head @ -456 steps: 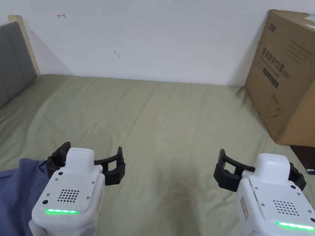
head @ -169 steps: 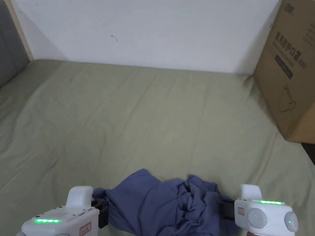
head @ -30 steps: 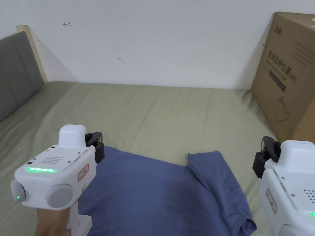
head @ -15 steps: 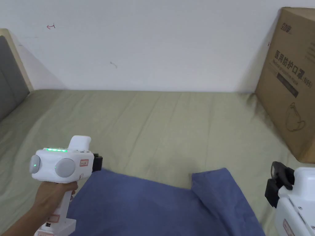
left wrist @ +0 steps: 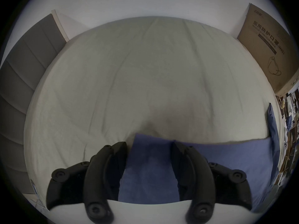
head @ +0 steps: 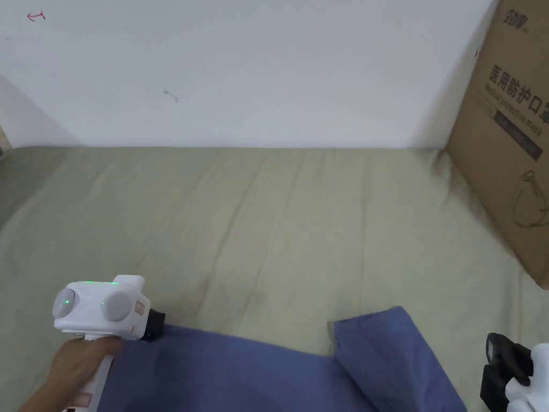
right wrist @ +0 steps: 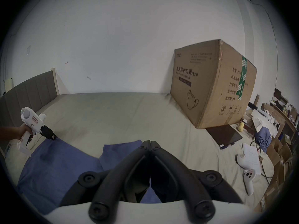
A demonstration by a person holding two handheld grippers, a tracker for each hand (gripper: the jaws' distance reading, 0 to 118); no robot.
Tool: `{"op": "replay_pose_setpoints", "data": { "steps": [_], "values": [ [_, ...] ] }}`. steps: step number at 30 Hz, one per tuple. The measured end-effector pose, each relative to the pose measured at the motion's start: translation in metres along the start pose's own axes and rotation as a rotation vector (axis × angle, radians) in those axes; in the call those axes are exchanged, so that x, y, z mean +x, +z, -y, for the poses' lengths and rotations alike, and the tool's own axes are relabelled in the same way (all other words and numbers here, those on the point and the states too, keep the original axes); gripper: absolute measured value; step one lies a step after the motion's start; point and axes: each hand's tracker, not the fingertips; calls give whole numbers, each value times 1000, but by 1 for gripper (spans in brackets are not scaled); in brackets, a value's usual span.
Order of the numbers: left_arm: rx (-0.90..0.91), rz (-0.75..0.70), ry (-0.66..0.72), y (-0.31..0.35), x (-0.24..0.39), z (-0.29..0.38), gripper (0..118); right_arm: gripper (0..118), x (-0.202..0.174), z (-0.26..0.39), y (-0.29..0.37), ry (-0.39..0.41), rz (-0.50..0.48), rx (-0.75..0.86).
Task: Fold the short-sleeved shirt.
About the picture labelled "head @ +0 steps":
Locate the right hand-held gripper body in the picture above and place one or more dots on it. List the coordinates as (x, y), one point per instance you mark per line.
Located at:
(525, 377)

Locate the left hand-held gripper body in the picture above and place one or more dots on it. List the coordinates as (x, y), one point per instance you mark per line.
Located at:
(103, 309)

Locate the blue shirt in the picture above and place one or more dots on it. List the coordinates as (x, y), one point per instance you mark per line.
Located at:
(240, 377)

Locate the person's left forearm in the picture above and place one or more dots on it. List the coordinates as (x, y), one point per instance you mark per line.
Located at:
(40, 397)

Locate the person's left hand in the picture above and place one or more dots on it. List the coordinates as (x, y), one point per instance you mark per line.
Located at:
(81, 360)

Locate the bed with pale green sheet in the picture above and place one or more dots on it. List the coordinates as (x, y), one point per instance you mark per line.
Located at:
(257, 214)

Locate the brown cardboard carton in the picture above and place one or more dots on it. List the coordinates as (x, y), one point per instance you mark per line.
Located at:
(506, 141)

